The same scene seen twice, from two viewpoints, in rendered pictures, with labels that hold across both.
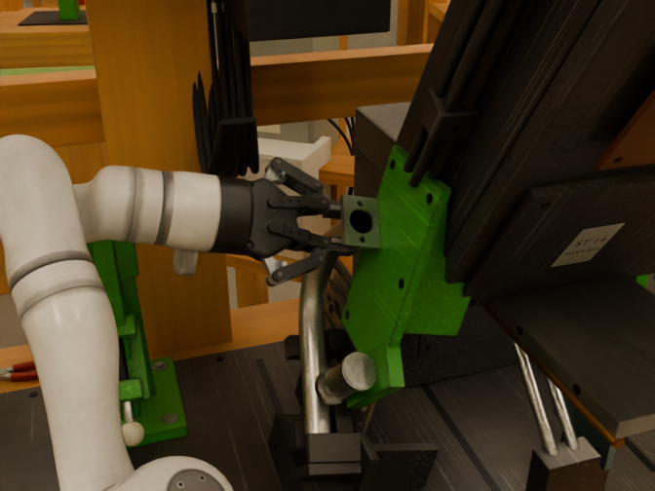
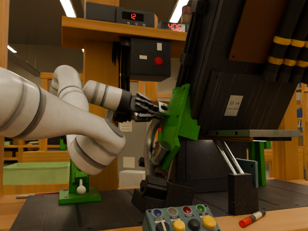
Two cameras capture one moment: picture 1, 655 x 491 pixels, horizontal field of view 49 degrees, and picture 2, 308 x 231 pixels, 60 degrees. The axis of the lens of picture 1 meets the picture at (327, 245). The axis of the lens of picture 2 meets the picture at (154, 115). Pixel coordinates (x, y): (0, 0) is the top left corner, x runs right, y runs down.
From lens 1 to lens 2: 0.46 m
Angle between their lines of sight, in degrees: 32
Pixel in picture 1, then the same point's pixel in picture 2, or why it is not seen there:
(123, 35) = (94, 78)
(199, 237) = (115, 100)
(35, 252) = (68, 84)
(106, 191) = (89, 82)
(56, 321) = (72, 96)
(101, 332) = (85, 102)
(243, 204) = (128, 93)
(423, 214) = (182, 93)
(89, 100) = not seen: hidden behind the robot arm
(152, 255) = not seen: hidden behind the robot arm
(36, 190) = (70, 74)
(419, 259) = (182, 105)
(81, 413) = not seen: hidden behind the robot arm
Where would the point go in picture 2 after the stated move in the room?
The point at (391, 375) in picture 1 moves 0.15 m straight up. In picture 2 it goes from (175, 143) to (175, 90)
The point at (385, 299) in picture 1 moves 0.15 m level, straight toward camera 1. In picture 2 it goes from (173, 125) to (172, 123)
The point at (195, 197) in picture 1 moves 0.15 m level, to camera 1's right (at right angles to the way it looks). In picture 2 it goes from (114, 89) to (163, 89)
